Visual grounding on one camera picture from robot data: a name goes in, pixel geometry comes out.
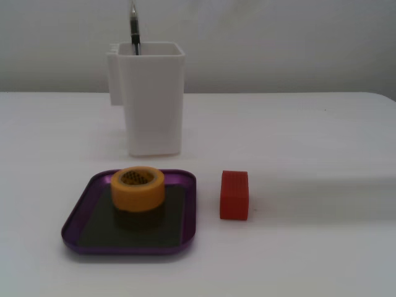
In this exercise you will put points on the yellow tape roll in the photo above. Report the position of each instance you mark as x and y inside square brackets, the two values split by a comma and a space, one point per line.
[138, 189]

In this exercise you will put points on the red rectangular block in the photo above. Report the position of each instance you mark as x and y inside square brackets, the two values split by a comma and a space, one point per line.
[234, 198]

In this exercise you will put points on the white plastic pen holder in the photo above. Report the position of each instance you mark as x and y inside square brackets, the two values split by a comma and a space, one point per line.
[151, 99]

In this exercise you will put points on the purple metal tray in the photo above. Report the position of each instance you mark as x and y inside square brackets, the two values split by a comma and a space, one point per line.
[133, 226]

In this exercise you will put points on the black pen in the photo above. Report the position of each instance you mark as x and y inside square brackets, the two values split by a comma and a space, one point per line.
[134, 29]

